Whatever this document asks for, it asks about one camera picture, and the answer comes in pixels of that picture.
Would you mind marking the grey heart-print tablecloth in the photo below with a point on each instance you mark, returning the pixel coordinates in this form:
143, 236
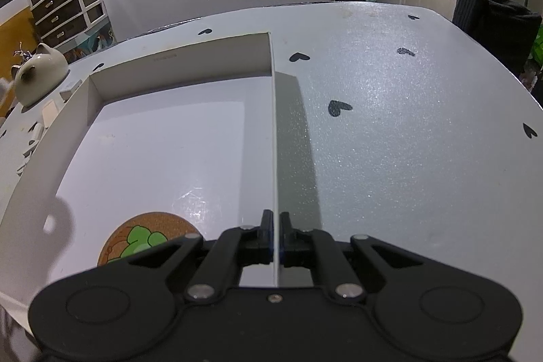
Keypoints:
382, 141

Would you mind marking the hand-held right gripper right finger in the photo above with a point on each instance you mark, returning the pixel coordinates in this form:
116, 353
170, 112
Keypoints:
284, 227

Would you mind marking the black chair with dark cloth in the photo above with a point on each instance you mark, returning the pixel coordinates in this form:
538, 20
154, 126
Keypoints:
496, 27

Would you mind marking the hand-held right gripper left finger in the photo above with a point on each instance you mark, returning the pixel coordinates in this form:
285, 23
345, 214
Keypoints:
266, 227

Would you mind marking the small white block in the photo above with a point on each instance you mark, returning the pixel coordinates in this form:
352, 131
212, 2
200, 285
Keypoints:
71, 89

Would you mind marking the cream ceramic cat pot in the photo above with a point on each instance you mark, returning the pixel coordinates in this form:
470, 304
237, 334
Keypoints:
40, 73

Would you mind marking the round cork coaster green print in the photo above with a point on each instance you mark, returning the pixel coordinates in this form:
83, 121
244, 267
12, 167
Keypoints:
123, 224

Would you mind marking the white drawer cabinet dark drawers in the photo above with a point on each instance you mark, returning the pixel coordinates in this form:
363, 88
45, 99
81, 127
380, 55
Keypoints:
68, 12

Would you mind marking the white cardboard box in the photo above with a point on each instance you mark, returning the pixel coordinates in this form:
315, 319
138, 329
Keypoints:
169, 141

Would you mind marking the small beige tile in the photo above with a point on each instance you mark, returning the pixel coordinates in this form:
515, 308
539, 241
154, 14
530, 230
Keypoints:
49, 112

